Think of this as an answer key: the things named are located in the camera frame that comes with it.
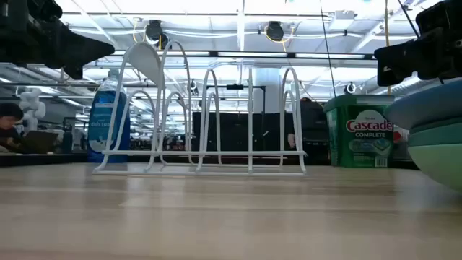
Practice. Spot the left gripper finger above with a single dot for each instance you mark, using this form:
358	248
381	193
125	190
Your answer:
76	72
79	47

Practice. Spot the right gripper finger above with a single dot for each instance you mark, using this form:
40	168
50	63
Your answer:
395	63

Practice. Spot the blue plate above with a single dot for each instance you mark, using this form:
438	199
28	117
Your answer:
433	104

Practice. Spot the teal plate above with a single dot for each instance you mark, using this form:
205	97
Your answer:
440	140

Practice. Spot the light green plate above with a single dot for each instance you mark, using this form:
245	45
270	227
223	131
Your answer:
444	164

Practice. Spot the blue dish soap bottle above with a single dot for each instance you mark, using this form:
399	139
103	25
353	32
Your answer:
99	122

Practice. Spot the white robot figure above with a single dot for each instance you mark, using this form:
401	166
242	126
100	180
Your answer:
31	108

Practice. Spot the red and white box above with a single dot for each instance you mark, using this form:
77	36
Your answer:
397	137

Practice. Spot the brown cardboard box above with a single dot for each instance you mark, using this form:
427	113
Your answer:
39	141

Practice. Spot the person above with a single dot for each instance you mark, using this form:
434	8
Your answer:
9	119

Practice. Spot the green Cascade detergent tub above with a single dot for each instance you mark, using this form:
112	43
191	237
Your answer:
361	144

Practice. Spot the black equipment cart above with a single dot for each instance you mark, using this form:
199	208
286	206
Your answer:
314	126

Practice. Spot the black partition panel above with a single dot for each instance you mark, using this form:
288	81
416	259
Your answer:
234	131

